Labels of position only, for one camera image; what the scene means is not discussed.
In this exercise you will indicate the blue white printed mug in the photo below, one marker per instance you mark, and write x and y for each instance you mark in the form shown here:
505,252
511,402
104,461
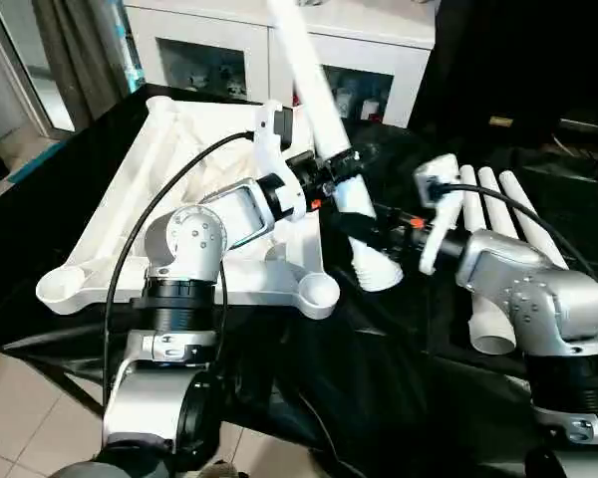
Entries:
345,103

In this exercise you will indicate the white glass-door cabinet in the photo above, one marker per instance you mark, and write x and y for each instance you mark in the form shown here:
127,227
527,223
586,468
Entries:
204,25

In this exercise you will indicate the teal white patterned banner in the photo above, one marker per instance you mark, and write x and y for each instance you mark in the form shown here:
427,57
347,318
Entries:
129,50

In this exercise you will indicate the black table stand leg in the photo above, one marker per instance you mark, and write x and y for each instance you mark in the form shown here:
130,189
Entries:
70,386

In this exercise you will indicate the small tan label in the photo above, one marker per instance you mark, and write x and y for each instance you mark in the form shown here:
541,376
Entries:
501,121

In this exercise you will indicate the white plastic table leg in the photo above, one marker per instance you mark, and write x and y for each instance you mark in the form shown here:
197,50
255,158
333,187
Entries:
499,204
532,214
469,199
323,109

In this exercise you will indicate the glass sliding door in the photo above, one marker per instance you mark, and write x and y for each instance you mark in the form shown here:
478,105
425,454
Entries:
25,65

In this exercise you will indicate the grey curtain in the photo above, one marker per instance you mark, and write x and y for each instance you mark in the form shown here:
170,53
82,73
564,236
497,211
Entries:
85,60

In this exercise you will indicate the white ceramic cup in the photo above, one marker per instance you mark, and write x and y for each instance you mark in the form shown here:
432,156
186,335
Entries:
370,109

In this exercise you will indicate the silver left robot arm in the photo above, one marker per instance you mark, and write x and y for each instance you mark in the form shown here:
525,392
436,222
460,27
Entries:
194,239

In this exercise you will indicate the white plastic table top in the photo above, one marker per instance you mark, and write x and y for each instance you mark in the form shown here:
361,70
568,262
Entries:
149,164

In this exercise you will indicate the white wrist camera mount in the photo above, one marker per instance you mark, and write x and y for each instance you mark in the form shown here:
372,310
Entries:
265,134
441,171

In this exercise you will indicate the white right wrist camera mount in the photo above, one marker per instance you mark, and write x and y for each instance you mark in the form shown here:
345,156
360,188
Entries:
441,171

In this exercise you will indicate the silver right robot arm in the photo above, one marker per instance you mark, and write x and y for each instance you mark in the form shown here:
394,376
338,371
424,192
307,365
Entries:
543,289

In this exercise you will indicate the black mat cloth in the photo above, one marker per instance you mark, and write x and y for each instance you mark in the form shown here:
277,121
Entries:
403,348

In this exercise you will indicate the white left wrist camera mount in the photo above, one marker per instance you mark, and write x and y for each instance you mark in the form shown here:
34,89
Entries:
265,134

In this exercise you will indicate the silver bowl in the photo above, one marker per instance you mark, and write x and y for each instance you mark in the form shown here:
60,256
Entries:
315,2

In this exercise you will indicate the black backdrop cloth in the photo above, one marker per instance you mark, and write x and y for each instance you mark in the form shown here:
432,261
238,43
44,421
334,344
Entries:
518,55

